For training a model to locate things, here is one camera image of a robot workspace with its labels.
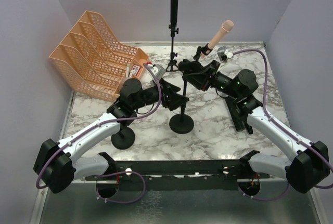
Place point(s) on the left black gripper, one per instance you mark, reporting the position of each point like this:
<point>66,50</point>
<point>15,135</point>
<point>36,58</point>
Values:
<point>164,93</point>

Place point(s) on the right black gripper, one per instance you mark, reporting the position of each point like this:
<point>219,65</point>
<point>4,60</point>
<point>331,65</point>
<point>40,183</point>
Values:
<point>208,76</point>

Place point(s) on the black tripod mic stand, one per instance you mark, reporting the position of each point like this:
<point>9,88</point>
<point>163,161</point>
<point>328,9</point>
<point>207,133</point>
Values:
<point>172,65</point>

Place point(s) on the round-base mic stand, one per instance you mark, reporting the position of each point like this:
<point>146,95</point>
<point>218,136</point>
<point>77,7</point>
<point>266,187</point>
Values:
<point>202,52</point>
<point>181,123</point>
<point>124,139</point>

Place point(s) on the beige microphone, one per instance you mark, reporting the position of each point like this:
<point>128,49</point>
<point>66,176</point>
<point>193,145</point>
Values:
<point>225,28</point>

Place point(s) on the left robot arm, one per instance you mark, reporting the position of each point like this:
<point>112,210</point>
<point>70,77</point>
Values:
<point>59,163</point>

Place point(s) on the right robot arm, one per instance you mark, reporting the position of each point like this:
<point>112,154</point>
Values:
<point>306,163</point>

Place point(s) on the red white staple box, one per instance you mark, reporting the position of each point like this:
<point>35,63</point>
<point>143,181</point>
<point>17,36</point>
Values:
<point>135,70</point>

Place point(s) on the silver-head black microphone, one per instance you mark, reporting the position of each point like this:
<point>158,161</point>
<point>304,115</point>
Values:
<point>237,115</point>

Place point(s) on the white pen in organizer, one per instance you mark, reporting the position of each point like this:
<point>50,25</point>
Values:
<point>128,71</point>

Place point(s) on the black microphone far right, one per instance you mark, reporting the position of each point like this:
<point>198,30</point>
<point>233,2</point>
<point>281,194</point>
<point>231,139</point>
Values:
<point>249,129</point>

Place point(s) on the orange plastic file organizer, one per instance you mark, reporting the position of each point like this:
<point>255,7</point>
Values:
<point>92,60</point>

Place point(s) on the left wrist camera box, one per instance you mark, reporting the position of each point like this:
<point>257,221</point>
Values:
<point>156,69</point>

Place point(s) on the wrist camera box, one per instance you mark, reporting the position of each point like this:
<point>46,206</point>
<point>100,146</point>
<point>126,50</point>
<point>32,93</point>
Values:
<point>224,54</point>
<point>156,69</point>

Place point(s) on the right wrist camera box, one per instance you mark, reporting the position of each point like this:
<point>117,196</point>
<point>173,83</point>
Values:
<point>224,54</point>

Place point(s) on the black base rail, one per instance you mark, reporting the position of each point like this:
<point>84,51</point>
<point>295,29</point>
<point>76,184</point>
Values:
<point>180,175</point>

